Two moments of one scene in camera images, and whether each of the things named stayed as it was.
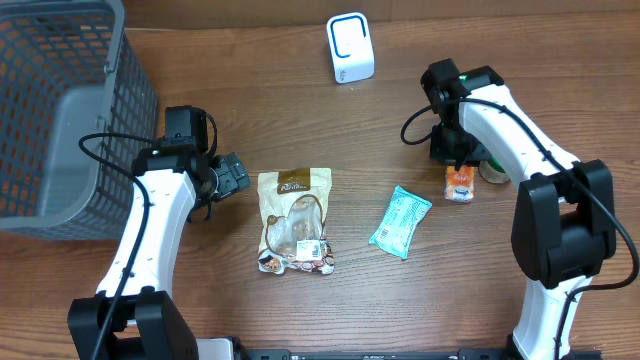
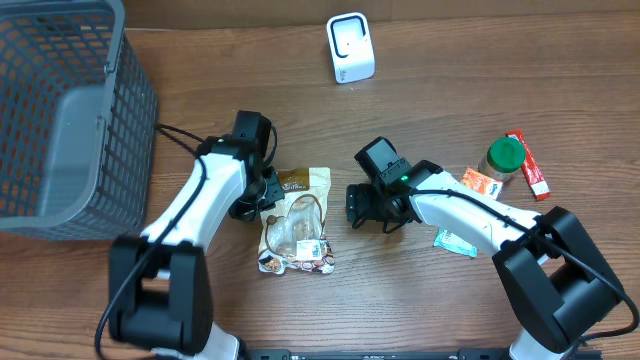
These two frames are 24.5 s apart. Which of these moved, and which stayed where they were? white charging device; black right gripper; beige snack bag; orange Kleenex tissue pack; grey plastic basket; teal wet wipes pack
Moved: black right gripper; orange Kleenex tissue pack; teal wet wipes pack
Stayed: beige snack bag; grey plastic basket; white charging device
